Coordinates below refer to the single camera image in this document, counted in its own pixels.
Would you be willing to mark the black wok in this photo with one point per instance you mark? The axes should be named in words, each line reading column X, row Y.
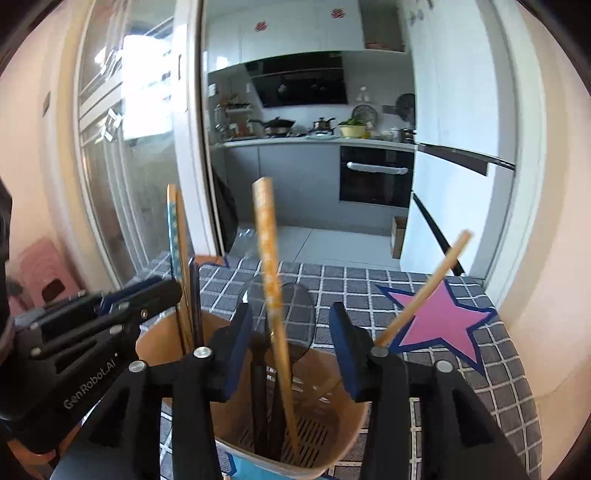
column 278, row 124

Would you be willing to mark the grey checked tablecloth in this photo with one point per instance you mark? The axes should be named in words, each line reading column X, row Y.
column 351, row 281

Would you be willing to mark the plain bamboo chopstick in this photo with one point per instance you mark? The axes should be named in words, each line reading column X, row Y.
column 183, row 277
column 429, row 286

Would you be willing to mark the yellow bowl with greens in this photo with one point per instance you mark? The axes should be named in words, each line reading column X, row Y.
column 354, row 129

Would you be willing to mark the cardboard box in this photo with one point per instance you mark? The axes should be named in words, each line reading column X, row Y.
column 398, row 237

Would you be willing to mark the grey lower kitchen cabinets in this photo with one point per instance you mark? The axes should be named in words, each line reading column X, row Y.
column 286, row 184

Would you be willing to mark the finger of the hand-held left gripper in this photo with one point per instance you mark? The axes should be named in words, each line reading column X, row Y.
column 124, row 290
column 152, row 295

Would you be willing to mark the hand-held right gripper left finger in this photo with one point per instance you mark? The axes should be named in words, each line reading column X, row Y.
column 240, row 350

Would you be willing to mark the blue patterned bamboo chopstick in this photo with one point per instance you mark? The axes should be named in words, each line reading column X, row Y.
column 173, row 230

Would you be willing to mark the condiment shelf rack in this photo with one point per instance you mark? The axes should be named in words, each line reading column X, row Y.
column 233, row 117

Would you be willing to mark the white upper kitchen cabinets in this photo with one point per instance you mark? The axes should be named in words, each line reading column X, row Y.
column 286, row 32

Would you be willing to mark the glass sliding door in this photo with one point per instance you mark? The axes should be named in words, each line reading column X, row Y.
column 138, row 138

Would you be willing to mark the beige plastic utensil holder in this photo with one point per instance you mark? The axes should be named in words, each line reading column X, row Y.
column 159, row 344

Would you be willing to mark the white refrigerator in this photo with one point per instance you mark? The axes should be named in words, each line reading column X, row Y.
column 452, row 115

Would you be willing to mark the yellow patterned bamboo chopstick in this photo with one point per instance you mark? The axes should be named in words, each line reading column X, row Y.
column 272, row 277

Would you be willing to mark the black built-in oven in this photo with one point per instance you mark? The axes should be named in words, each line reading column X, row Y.
column 376, row 177

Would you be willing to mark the black range hood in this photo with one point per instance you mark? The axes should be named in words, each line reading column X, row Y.
column 300, row 83

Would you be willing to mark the steel cooking pot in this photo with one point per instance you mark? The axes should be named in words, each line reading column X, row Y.
column 323, row 125

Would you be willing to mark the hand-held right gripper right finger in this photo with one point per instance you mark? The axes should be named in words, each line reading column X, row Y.
column 344, row 350

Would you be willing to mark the pink plastic stool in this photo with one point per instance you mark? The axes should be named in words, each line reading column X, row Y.
column 41, row 267

